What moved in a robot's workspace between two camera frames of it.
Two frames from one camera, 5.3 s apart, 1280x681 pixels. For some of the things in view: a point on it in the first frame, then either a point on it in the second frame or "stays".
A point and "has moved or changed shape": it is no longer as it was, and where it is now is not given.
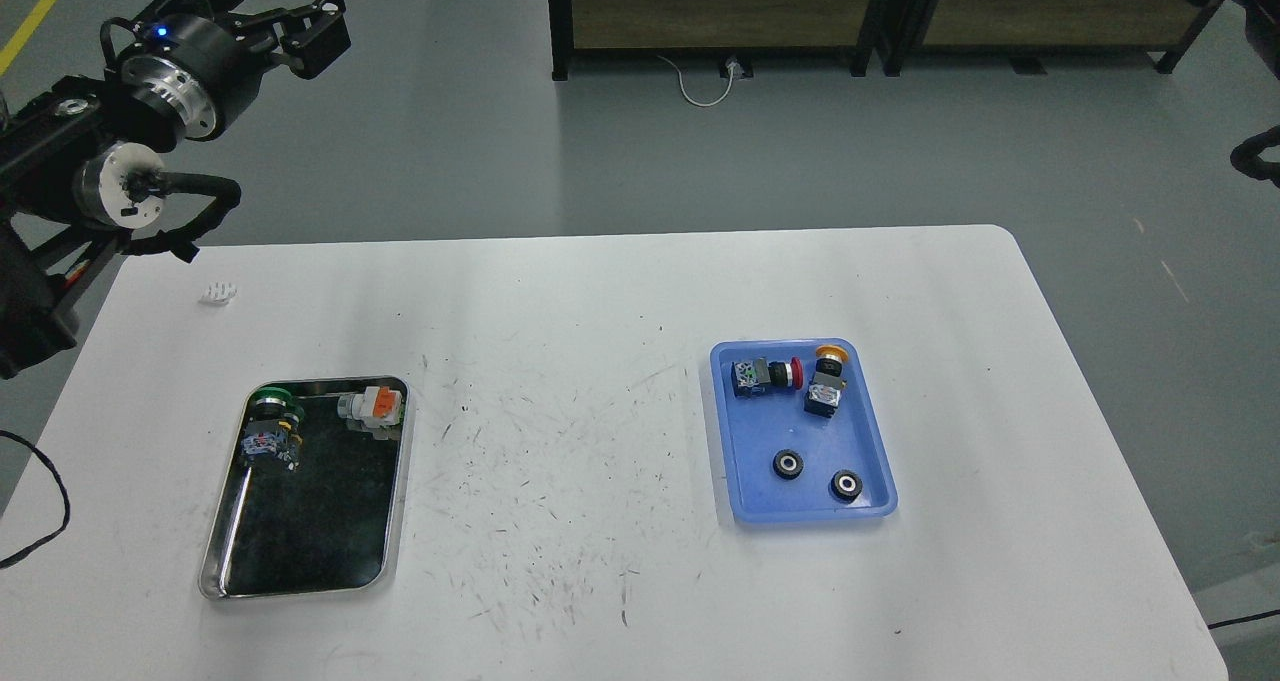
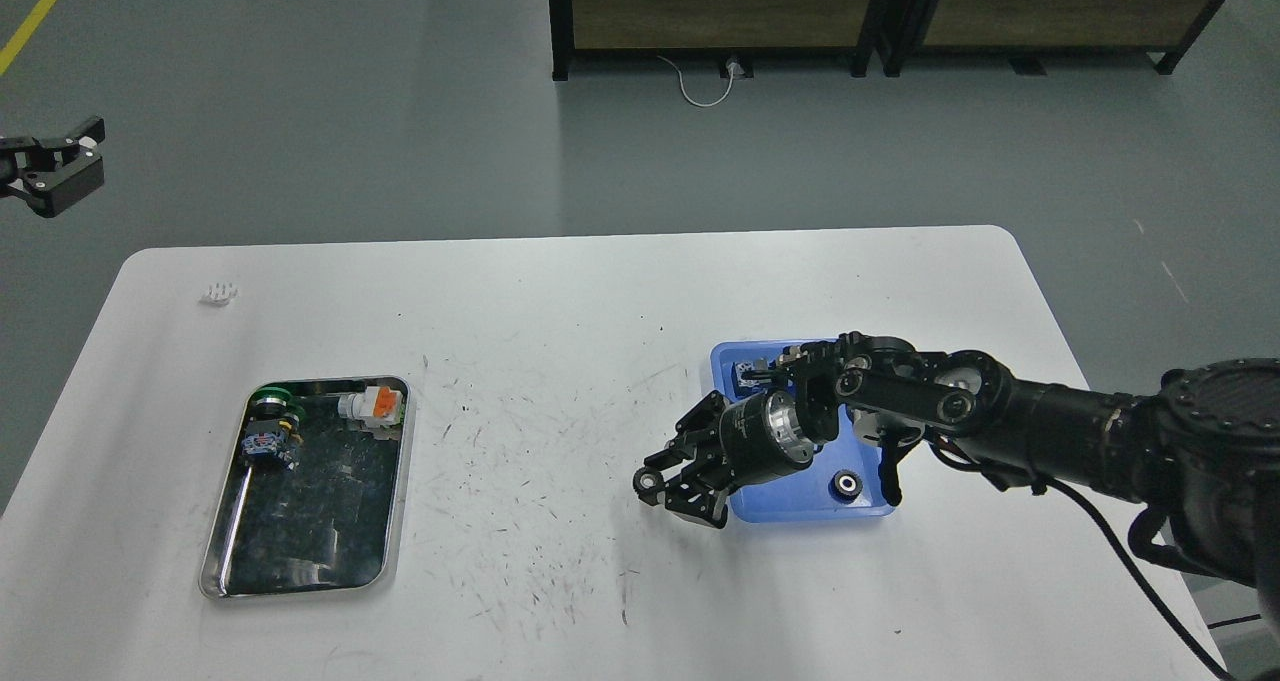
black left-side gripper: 198,61 → 50,190
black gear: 788,464 has moved or changed shape
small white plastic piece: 218,293 stays
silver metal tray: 335,524 stays
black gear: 845,486 stays
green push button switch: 273,428 stays
